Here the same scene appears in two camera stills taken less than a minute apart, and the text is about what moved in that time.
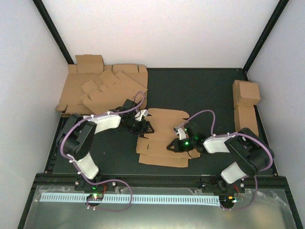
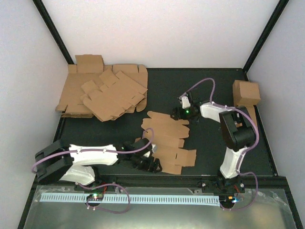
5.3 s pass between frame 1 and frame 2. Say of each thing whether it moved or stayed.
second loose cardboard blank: stayed
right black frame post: stayed
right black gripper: moved
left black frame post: stayed
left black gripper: moved
